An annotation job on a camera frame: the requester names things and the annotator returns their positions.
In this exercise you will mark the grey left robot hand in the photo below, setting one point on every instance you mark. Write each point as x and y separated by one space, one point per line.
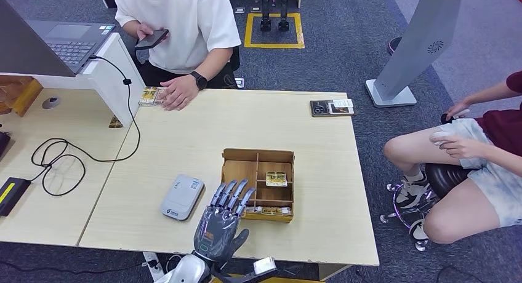
216 232

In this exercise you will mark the person's right hand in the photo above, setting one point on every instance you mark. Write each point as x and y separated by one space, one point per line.
458 109
144 30

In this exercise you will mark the person's left hand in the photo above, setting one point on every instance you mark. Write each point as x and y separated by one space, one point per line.
181 91
463 147

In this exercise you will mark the dark red phone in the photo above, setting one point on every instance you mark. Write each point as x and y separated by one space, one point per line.
153 39

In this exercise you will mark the black handheld controller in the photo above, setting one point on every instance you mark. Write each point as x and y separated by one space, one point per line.
444 120

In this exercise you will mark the white handheld controller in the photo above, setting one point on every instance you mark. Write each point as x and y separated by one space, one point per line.
438 135

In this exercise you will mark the person's left forearm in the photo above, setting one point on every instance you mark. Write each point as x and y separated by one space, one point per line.
220 63
505 161

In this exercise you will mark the person's right forearm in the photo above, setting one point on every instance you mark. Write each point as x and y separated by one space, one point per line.
489 95
130 27

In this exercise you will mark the person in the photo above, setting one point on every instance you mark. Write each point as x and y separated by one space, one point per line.
407 148
183 24

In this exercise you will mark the white card reader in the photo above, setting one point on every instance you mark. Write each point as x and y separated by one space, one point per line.
182 197

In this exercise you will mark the gold patterned key card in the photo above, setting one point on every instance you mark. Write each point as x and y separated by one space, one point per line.
276 179
272 211

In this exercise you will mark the small gold patterned card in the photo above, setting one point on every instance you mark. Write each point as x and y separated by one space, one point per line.
115 122

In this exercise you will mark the white label card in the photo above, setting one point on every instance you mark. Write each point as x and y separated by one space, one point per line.
343 102

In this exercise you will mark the dark picture card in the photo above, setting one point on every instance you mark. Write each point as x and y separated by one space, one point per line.
338 109

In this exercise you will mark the black wristwatch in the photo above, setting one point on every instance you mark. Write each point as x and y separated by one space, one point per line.
200 80

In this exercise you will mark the stack of gold patterned cards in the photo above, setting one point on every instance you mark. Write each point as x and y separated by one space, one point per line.
158 94
147 96

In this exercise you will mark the black stool with chrome wheels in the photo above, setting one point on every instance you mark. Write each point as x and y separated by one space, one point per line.
444 177

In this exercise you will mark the white laptop stand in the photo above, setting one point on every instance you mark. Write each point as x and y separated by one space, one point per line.
110 77

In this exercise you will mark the white floor marker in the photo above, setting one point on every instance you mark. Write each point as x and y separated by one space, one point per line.
239 82

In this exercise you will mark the black office chair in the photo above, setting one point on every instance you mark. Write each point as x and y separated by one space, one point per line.
234 59

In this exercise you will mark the wooden compartment box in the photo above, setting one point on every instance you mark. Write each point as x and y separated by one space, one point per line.
238 171

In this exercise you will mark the white power strip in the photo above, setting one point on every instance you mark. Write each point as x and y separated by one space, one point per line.
154 269

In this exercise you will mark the grey kiosk stand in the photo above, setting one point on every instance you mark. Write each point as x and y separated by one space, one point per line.
420 40

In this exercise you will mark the black round object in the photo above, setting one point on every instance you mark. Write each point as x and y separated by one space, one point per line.
393 44

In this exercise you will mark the yellow floor tape square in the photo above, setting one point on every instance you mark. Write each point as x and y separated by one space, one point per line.
297 280

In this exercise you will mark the standing humanoid robot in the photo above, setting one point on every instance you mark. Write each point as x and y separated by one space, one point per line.
265 8

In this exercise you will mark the grey round desk puck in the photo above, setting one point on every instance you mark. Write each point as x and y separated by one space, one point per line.
50 103

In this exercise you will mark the grey laptop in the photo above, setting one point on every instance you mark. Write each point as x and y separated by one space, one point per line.
24 49

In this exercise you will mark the pale table leg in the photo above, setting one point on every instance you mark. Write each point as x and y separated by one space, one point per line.
332 272

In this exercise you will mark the yellow wooden box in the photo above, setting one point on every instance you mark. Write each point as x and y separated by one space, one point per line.
20 95

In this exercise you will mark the black device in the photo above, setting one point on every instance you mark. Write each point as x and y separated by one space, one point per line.
3 144

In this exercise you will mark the black adapter with yellow label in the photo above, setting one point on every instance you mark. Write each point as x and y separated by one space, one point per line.
14 195

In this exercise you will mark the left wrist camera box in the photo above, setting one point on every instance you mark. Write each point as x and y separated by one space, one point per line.
265 267

